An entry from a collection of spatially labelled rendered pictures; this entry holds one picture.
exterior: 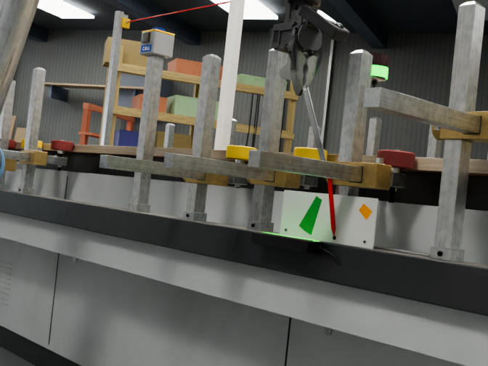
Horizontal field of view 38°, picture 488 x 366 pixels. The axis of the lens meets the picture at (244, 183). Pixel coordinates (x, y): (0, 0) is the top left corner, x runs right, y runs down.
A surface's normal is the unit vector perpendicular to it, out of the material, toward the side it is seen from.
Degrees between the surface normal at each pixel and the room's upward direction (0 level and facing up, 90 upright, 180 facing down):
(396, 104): 90
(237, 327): 90
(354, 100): 90
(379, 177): 90
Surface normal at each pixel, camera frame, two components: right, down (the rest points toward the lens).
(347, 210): -0.74, -0.09
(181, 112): 0.37, 0.02
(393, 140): -0.38, -0.06
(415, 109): 0.67, 0.06
